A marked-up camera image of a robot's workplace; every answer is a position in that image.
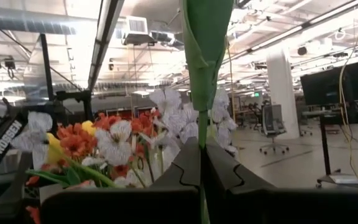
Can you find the white tulip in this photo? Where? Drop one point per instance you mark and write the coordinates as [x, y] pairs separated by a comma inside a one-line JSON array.
[[207, 46]]

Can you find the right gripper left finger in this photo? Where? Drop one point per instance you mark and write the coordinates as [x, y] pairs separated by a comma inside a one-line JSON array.
[[166, 202]]

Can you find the ceiling air unit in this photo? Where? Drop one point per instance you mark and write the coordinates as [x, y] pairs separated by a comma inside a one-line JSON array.
[[138, 31]]

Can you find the grey office chair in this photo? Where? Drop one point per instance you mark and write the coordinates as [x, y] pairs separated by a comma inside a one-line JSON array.
[[272, 124]]

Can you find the ceiling light strip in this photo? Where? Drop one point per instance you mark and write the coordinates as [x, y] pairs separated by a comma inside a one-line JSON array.
[[104, 37]]

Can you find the white paper sheet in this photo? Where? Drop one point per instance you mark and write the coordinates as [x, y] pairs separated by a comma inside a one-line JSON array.
[[348, 179]]

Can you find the small white flower bouquet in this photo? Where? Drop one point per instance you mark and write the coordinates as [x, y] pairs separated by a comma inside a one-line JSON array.
[[113, 143]]

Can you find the silver air duct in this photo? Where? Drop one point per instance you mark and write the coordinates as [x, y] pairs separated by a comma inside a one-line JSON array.
[[26, 21]]

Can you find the black rolling cart stand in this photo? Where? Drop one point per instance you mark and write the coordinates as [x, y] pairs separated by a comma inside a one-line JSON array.
[[325, 146]]

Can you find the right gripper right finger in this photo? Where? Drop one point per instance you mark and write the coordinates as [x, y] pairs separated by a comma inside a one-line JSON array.
[[244, 202]]

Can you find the yellow tulip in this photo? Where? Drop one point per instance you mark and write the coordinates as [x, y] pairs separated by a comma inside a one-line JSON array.
[[89, 127], [53, 149]]

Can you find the black monitor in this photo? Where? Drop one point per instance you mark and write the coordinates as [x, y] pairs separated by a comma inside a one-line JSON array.
[[334, 84]]

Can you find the white column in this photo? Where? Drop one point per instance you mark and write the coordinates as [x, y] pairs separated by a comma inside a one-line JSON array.
[[283, 93]]

